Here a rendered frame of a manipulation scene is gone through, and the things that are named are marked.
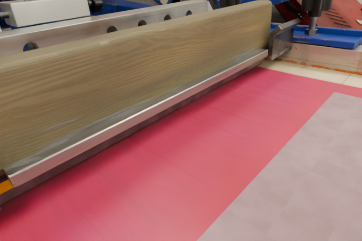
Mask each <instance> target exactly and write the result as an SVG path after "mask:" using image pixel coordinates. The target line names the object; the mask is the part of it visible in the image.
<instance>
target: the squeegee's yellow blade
mask: <svg viewBox="0 0 362 241"><path fill-rule="evenodd" d="M11 188H13V186H12V184H11V183H10V181H9V180H6V181H4V182H2V183H0V194H2V193H4V192H6V191H8V190H10V189H11Z"/></svg>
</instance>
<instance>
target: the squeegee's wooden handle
mask: <svg viewBox="0 0 362 241"><path fill-rule="evenodd" d="M271 18H272V2H271V1H269V0H257V1H252V2H247V3H242V4H238V5H233V6H228V7H225V8H221V9H215V10H211V11H206V12H201V13H196V14H193V15H189V16H184V17H179V18H174V19H169V20H165V21H162V22H157V23H152V24H147V25H142V26H138V27H133V28H130V29H125V30H120V31H116V32H111V33H106V34H101V35H98V36H93V37H89V38H84V39H79V40H74V41H69V42H65V43H62V44H57V45H52V46H47V47H43V48H38V49H33V50H30V51H25V52H20V53H16V54H11V55H6V56H1V57H0V183H2V182H4V181H6V180H8V177H7V175H6V173H5V171H4V169H3V168H4V167H7V166H9V165H11V164H14V163H16V162H18V161H20V160H22V159H24V158H26V157H29V156H31V155H33V154H35V153H37V152H39V151H41V150H43V149H46V148H48V147H50V146H52V145H54V144H56V143H58V142H60V141H63V140H65V139H67V138H69V137H71V136H73V135H75V134H78V133H80V132H82V131H84V130H86V129H89V128H90V127H93V126H95V125H97V124H100V123H102V122H104V121H106V120H108V119H110V118H112V117H114V116H117V115H119V114H121V113H123V112H125V111H127V110H129V109H132V108H134V107H136V106H138V105H140V104H142V103H144V102H147V101H149V100H151V99H153V98H155V97H157V96H159V95H161V94H164V93H166V92H168V91H170V90H173V89H175V88H177V87H179V86H181V85H183V84H185V83H188V82H190V81H192V80H194V79H196V78H198V77H200V76H203V75H205V74H207V73H209V72H211V71H213V70H215V69H218V68H220V67H222V66H224V65H226V64H228V63H230V62H232V61H235V60H237V59H239V58H241V57H243V56H245V55H247V54H250V53H252V52H254V51H257V50H259V49H267V50H268V46H269V36H270V26H271Z"/></svg>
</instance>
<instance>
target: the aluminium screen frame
mask: <svg viewBox="0 0 362 241"><path fill-rule="evenodd" d="M274 60H278V61H284V62H291V63H296V64H300V65H306V66H312V67H318V68H324V69H330V70H336V71H340V72H346V73H351V74H357V75H362V45H358V46H356V47H355V48H354V49H348V48H340V47H331V46H323V45H315V44H306V43H301V42H293V41H292V45H291V50H290V51H288V52H286V53H284V54H282V55H281V56H279V57H277V58H276V59H274Z"/></svg>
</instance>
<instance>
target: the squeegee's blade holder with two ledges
mask: <svg viewBox="0 0 362 241"><path fill-rule="evenodd" d="M267 56H268V50H267V49H259V50H257V51H254V52H252V53H250V54H247V55H245V56H243V57H241V58H239V59H237V60H235V61H232V62H230V63H228V64H226V65H224V66H222V67H220V68H218V69H215V70H213V71H211V72H209V73H207V74H205V75H203V76H200V77H198V78H196V79H194V80H192V81H190V82H188V83H185V84H183V85H181V86H179V87H177V88H175V89H173V90H170V91H168V92H166V93H164V94H161V95H159V96H157V97H155V98H153V99H151V100H149V101H147V102H144V103H142V104H140V105H138V106H136V107H134V108H132V109H129V110H127V111H125V112H123V113H121V114H119V115H117V116H114V117H112V118H110V119H108V120H106V121H104V122H102V123H100V124H97V125H95V126H93V127H90V128H89V129H86V130H84V131H82V132H80V133H78V134H75V135H73V136H71V137H69V138H67V139H65V140H63V141H60V142H58V143H56V144H54V145H52V146H50V147H48V148H46V149H43V150H41V151H39V152H37V153H35V154H33V155H31V156H29V157H26V158H24V159H22V160H20V161H18V162H16V163H14V164H11V165H9V166H7V167H4V168H3V169H4V171H5V173H6V175H7V177H8V180H9V181H10V183H11V184H12V186H13V187H18V186H20V185H22V184H24V183H26V182H28V181H30V180H32V179H34V178H36V177H37V176H39V175H41V174H43V173H45V172H47V171H49V170H51V169H53V168H55V167H57V166H59V165H60V164H62V163H64V162H66V161H68V160H70V159H72V158H74V157H76V156H77V155H79V154H81V153H84V152H85V151H87V150H89V149H91V148H93V147H95V146H96V145H98V144H100V143H102V142H104V141H106V140H108V139H110V138H112V137H114V136H116V135H118V134H119V133H121V132H123V131H125V130H127V129H129V128H131V127H133V126H135V125H137V124H139V123H141V122H143V121H144V120H146V119H148V118H150V117H152V116H154V115H156V114H158V113H160V112H162V111H164V110H166V109H167V108H169V107H171V106H173V105H175V104H177V103H179V102H181V101H183V100H185V99H187V98H189V97H190V96H192V95H194V94H196V93H198V92H200V91H202V90H204V89H206V88H208V87H210V86H212V85H214V84H215V83H217V82H219V81H221V80H223V79H225V78H227V77H229V76H231V75H233V74H235V73H236V72H238V71H240V70H242V69H244V68H246V67H248V66H250V65H252V64H254V63H256V62H258V61H260V60H261V59H263V58H265V57H267Z"/></svg>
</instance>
